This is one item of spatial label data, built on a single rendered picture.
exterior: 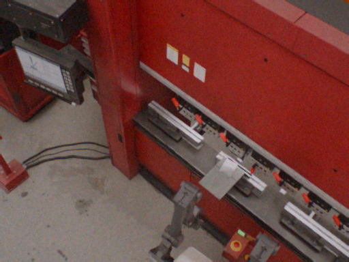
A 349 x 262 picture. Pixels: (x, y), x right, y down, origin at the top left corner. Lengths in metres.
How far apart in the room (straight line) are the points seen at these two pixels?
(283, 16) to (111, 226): 2.48
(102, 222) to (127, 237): 0.25
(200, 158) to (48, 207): 1.54
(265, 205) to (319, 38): 1.42
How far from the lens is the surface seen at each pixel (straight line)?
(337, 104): 1.90
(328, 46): 1.73
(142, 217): 3.68
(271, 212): 2.83
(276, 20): 1.81
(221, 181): 2.72
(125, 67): 2.71
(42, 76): 2.81
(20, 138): 4.31
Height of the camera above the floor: 3.38
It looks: 55 degrees down
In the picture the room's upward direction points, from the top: 4 degrees clockwise
